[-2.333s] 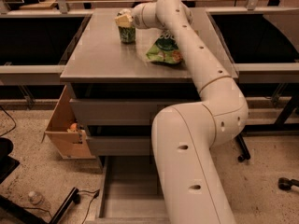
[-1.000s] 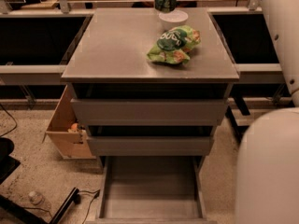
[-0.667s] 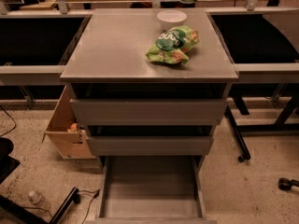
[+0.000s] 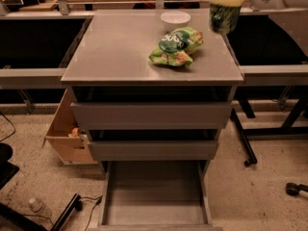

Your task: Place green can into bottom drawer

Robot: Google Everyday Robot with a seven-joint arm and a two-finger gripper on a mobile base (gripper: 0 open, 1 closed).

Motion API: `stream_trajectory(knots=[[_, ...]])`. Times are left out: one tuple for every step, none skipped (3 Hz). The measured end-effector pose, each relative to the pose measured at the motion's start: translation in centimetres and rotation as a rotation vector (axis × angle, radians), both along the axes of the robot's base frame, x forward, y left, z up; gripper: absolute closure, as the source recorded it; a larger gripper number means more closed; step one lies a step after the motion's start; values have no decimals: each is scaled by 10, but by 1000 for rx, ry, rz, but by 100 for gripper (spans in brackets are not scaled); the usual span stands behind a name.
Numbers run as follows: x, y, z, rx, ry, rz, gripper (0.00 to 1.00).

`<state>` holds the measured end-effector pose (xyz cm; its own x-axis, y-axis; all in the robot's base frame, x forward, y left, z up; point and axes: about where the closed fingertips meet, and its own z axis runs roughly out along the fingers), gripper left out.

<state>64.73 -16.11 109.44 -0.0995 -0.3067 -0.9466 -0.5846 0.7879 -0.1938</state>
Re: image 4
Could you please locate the black caster wheel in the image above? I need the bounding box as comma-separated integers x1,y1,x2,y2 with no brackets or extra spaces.
286,183,308,196

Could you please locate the cardboard box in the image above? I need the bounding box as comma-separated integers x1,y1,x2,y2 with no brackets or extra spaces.
45,91,95,165

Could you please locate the white bowl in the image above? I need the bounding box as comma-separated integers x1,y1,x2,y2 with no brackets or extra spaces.
161,11,191,32

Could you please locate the clear plastic bottle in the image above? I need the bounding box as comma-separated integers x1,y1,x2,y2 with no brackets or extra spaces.
28,197,52,218

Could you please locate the black table leg with caster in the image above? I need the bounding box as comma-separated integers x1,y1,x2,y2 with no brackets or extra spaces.
231,110,258,167

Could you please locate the grey top drawer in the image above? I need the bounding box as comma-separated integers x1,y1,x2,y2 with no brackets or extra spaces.
71,102,231,130

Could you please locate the green soda can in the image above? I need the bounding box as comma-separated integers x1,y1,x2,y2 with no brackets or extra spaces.
210,4,241,35

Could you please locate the grey middle drawer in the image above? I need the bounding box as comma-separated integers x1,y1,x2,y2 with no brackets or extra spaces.
89,141,218,161

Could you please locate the grey drawer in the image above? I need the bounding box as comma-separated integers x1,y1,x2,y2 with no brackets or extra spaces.
87,161,223,231
71,102,231,130
89,141,218,161

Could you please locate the green chip bag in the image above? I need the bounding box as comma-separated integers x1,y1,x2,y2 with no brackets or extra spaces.
147,27,203,66

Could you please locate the black stand leg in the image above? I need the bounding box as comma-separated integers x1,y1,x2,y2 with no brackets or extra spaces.
0,193,83,231

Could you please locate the grey bottom drawer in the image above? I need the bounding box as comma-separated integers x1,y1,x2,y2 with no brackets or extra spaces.
87,161,223,231

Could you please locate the grey drawer cabinet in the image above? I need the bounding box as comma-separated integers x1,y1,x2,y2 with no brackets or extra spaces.
62,9,244,168

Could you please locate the orange fruit in box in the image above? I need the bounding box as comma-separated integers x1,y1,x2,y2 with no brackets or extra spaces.
70,127,79,137

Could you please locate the black floor cable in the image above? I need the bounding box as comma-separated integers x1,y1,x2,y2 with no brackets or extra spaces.
80,194,104,231

